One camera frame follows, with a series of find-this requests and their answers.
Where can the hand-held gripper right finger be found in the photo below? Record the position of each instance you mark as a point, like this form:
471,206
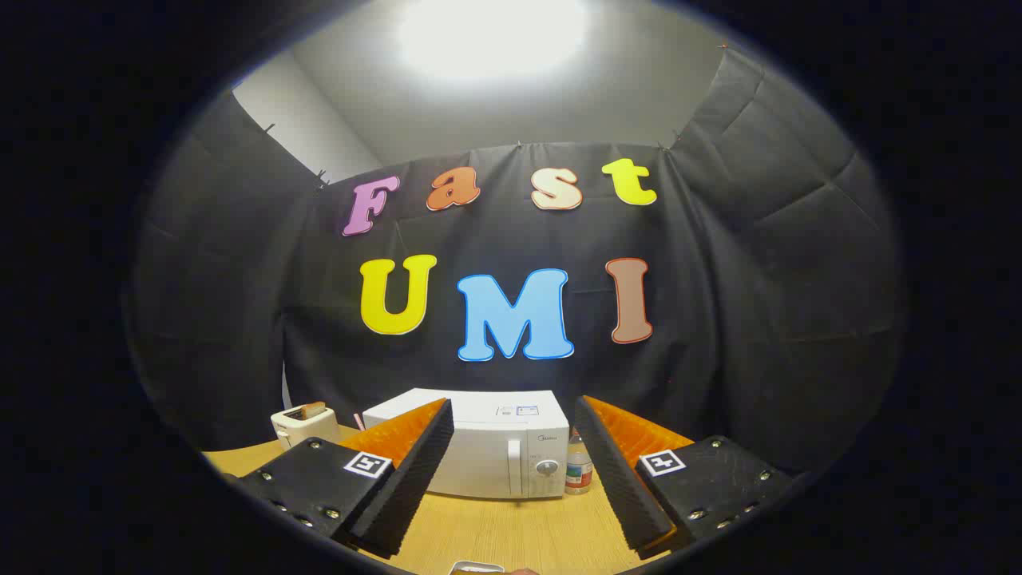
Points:
619,471

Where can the white toaster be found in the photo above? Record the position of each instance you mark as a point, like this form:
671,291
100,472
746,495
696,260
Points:
299,427

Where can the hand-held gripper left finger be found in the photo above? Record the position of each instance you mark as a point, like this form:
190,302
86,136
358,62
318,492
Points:
415,471

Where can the white microwave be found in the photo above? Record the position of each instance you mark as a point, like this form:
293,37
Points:
487,447

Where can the bright ceiling lamp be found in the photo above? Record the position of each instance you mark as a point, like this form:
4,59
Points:
491,36

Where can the clear plastic bottle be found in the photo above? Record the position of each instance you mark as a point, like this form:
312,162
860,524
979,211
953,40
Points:
579,467

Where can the white slotted plate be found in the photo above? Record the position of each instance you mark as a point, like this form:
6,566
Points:
477,569

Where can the toasted bread slice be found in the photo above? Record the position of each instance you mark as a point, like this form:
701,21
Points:
311,410

